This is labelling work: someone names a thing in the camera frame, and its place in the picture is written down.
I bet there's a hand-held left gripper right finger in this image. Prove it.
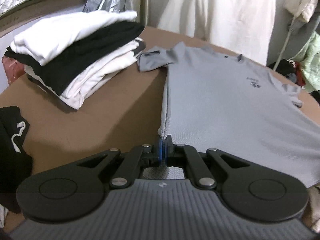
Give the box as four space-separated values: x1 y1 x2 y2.
163 135 250 188

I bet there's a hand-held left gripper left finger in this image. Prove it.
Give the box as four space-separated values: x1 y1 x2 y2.
77 135 163 187

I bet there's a grey t-shirt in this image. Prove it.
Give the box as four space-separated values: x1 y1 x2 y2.
137 42 320 188

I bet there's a pile of clothes beside bed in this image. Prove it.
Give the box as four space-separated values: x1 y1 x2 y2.
301 31 320 93

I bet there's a dark clutter pile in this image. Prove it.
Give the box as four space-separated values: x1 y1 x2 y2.
267 59 307 88

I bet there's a black crumpled garment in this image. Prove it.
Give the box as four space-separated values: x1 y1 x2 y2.
0 106 33 214

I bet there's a white hanging cloth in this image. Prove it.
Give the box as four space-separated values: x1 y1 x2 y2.
156 0 277 65

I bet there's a beige curtain beside window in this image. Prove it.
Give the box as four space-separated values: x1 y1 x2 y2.
122 0 150 28

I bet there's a white folded top garment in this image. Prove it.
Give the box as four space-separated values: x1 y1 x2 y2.
14 10 138 67

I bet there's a white rod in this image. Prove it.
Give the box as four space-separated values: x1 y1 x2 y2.
272 15 298 72

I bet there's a pink suitcase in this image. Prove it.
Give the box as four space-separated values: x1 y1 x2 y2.
1 56 27 85

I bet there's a wooden window frame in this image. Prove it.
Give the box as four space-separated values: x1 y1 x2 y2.
0 0 95 39

